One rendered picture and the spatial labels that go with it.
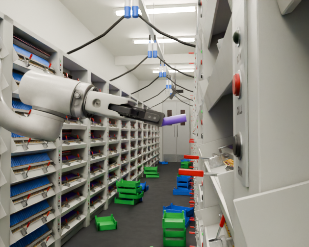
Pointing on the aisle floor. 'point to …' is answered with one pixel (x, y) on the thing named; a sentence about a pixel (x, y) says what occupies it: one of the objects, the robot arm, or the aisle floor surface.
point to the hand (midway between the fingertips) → (154, 118)
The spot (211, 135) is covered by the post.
